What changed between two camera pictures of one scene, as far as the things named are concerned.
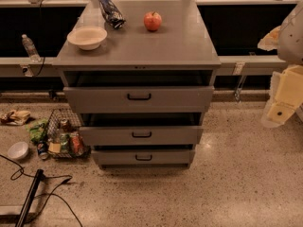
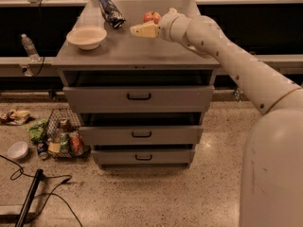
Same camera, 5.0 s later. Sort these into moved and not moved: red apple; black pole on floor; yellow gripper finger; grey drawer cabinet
Moved: yellow gripper finger
Not moved: grey drawer cabinet; black pole on floor; red apple
